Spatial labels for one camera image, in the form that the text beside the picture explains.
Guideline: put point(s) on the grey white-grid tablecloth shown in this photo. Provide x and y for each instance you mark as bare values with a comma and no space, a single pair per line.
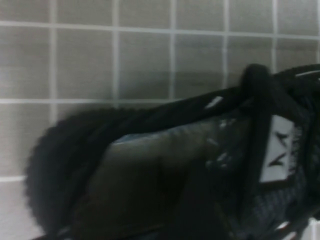
100,62

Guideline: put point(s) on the black sneaker with white stripes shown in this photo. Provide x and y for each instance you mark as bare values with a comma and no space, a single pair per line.
150,162

